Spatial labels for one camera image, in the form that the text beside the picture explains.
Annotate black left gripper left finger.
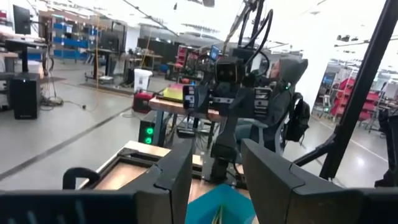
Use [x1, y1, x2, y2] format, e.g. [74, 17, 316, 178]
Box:
[0, 139, 194, 224]

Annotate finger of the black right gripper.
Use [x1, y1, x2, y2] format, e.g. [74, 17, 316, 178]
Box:
[182, 84, 203, 110]
[253, 86, 274, 119]

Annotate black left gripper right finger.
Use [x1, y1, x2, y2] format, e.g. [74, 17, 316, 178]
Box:
[241, 139, 398, 224]

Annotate yellow plastic bin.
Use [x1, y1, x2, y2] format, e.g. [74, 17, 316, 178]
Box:
[163, 86, 185, 102]

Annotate wooden workbench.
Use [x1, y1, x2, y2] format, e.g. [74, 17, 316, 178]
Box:
[148, 96, 223, 147]

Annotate person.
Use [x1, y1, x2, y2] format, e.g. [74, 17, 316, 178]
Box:
[234, 57, 310, 154]

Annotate red parts bin rack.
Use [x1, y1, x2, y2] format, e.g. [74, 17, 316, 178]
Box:
[175, 45, 200, 70]

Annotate red toolbox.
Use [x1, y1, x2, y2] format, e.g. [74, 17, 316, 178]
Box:
[132, 90, 155, 114]

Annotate monitor with blue screen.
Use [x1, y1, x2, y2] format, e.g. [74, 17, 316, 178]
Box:
[208, 45, 222, 62]

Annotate white bucket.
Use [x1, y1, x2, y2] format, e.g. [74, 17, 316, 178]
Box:
[133, 68, 154, 93]

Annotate black computer with green lights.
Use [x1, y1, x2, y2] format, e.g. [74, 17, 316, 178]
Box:
[138, 111, 160, 146]

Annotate wooden desk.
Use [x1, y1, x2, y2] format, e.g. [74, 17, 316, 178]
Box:
[122, 52, 164, 79]

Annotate teal plastic bin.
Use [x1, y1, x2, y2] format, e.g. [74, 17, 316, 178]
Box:
[185, 183, 257, 224]

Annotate red shelving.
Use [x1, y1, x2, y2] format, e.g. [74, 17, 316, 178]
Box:
[328, 77, 381, 122]

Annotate black desk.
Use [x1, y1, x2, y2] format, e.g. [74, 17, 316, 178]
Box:
[85, 47, 118, 83]

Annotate black articulated machine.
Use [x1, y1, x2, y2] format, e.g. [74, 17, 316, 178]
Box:
[374, 107, 398, 188]

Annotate blue storage bin rack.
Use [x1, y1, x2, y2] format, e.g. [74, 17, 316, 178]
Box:
[52, 21, 101, 62]

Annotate black computer tower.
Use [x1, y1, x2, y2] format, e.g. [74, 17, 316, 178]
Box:
[9, 73, 42, 121]

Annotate wooden-top grey desk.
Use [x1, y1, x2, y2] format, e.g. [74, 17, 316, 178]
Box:
[0, 37, 48, 76]

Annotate black desk monitor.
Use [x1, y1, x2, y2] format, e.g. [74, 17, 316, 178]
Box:
[12, 4, 32, 35]

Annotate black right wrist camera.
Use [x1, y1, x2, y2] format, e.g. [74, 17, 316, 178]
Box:
[214, 57, 246, 84]

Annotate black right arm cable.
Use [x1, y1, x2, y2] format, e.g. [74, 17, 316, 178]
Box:
[238, 7, 274, 78]

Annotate black arched table handle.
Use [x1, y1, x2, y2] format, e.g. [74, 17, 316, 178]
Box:
[62, 167, 101, 190]

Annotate hanging yellow cable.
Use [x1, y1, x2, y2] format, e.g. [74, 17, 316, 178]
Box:
[94, 15, 101, 90]

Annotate tangled black cables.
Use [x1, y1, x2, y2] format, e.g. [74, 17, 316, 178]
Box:
[39, 71, 88, 112]

